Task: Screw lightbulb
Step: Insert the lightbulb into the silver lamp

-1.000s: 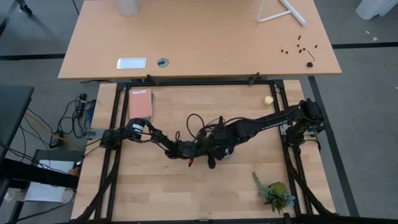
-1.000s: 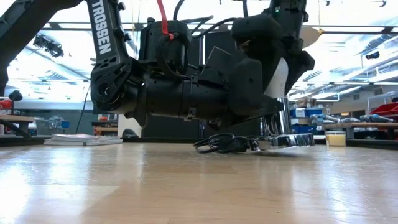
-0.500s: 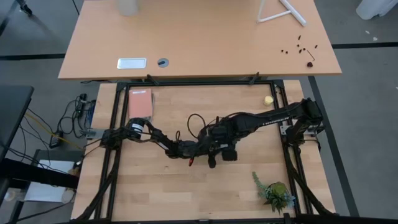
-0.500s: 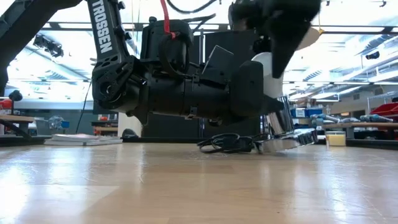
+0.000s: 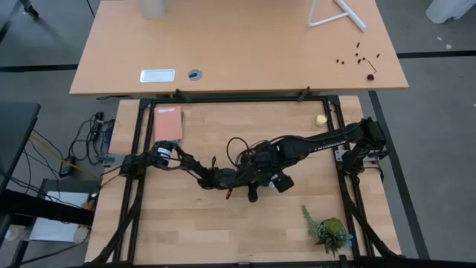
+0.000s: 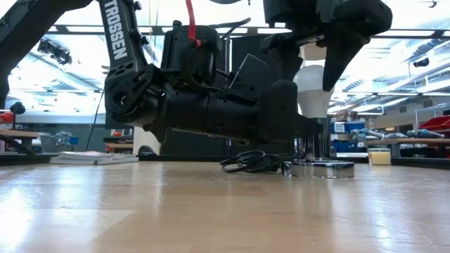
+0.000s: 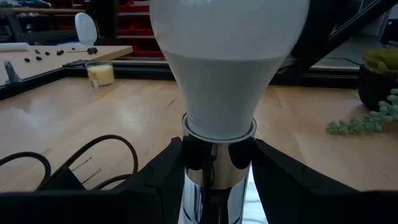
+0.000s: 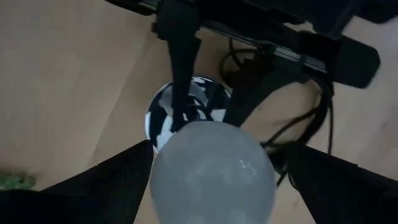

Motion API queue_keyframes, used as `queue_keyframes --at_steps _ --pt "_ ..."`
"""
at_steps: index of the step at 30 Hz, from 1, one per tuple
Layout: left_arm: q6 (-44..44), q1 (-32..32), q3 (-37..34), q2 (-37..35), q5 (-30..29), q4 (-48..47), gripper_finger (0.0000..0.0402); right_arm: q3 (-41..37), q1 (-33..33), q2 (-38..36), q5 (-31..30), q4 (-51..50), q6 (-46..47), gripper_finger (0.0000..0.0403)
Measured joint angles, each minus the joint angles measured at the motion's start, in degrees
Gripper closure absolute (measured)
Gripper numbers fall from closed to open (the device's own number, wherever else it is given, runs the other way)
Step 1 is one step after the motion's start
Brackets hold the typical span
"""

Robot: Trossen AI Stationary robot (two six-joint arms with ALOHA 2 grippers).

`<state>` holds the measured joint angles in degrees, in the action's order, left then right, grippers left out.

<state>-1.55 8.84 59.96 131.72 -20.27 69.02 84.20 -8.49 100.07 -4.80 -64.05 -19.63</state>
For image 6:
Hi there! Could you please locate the white cylindrical bin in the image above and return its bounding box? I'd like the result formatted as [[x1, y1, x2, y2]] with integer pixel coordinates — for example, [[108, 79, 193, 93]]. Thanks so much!
[[132, 126, 161, 156]]

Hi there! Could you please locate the stack of white papers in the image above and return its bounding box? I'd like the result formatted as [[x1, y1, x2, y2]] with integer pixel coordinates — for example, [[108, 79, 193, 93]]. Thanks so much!
[[50, 150, 140, 166]]

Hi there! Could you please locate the wooden table with black leg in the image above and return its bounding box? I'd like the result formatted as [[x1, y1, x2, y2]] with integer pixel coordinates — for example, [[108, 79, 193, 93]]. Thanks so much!
[[0, 129, 39, 155]]

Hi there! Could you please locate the red cable strap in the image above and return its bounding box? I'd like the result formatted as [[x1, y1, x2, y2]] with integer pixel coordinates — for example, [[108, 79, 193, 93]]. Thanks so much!
[[185, 0, 203, 48]]

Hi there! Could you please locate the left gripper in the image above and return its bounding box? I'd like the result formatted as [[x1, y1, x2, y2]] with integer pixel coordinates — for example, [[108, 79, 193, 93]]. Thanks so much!
[[205, 79, 323, 145]]

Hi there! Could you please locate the grey-blue tool bundle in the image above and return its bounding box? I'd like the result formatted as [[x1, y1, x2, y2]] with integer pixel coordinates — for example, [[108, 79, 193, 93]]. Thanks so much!
[[407, 129, 446, 139], [351, 128, 386, 140]]

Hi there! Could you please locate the white LED lightbulb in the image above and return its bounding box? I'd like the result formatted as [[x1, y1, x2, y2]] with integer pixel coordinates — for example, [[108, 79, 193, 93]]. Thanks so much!
[[293, 65, 335, 119]]

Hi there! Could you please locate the black lamp power cord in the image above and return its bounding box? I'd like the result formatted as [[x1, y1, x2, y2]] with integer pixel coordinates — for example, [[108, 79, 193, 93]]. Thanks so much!
[[220, 150, 293, 174]]

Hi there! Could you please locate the white round pedestal table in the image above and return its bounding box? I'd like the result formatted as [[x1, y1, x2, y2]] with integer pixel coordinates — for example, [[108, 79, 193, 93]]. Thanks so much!
[[300, 41, 328, 67]]

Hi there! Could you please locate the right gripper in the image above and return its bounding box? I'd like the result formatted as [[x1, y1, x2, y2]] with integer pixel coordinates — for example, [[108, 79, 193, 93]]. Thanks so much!
[[260, 0, 394, 93]]

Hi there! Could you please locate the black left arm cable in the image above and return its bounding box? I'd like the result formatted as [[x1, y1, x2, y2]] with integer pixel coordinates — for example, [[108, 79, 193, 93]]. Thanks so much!
[[179, 16, 252, 91]]

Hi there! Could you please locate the chrome lamp base with socket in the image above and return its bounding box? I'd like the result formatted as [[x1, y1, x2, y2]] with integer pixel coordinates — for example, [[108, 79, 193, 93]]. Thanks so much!
[[283, 117, 355, 179]]

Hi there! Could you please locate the thin black hanging cable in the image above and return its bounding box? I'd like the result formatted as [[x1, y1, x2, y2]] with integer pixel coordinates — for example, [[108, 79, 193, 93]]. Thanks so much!
[[85, 89, 105, 152]]

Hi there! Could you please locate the small black domed object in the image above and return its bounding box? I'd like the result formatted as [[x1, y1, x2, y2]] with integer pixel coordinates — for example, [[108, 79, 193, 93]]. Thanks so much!
[[137, 145, 158, 158]]

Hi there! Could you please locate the black ceiling-mounted device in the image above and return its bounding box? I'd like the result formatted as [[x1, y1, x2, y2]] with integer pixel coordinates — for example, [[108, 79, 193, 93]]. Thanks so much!
[[37, 38, 73, 66]]

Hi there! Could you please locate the red plastic bin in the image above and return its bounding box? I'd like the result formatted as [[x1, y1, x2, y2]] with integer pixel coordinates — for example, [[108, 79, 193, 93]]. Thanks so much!
[[418, 115, 450, 134]]

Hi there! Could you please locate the yellow candle jar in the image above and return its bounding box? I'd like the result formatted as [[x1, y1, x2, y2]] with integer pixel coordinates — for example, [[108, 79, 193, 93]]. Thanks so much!
[[367, 147, 392, 166]]

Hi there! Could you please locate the grey storage box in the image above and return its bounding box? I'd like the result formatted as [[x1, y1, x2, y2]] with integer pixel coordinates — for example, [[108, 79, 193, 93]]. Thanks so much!
[[39, 133, 57, 153]]

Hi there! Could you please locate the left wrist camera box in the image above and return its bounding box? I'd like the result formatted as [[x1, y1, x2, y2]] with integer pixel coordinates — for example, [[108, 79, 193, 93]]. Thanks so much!
[[228, 53, 270, 89]]

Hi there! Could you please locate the black round-headed desk lamp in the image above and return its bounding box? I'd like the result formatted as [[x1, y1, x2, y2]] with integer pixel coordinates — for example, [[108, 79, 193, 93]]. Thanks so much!
[[9, 101, 27, 131]]

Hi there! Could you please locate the clear plastic bag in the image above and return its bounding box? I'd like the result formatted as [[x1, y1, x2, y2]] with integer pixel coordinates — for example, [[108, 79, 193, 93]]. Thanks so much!
[[54, 130, 79, 147]]

